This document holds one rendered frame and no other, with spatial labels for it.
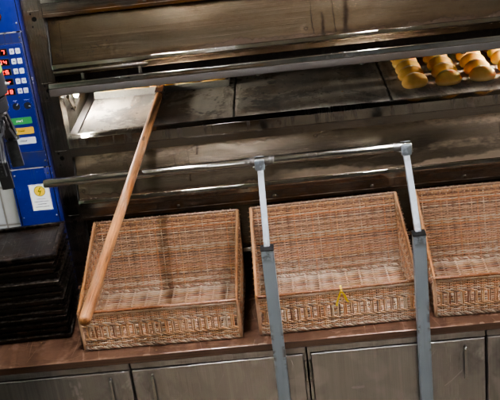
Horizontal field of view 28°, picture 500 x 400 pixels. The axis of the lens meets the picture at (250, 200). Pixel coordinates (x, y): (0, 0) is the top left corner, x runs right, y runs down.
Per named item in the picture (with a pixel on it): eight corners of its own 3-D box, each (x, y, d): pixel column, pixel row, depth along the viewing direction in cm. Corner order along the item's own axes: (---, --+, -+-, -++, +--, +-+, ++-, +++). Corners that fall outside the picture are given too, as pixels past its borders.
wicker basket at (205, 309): (103, 284, 385) (91, 220, 374) (248, 271, 382) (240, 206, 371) (82, 353, 341) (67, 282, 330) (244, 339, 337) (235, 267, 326)
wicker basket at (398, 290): (255, 271, 382) (246, 205, 371) (401, 255, 380) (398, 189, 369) (258, 337, 337) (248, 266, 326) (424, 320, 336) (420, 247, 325)
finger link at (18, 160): (5, 142, 251) (5, 141, 252) (12, 167, 254) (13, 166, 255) (17, 140, 251) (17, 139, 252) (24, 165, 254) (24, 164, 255)
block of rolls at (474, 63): (382, 48, 425) (382, 35, 423) (495, 36, 423) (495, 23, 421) (402, 91, 370) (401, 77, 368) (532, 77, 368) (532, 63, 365)
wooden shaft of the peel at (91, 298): (90, 327, 238) (89, 316, 237) (78, 328, 238) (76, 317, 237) (163, 98, 394) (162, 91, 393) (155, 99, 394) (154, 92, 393)
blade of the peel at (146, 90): (228, 86, 400) (228, 79, 399) (94, 99, 404) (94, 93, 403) (232, 60, 433) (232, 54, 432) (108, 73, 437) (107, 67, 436)
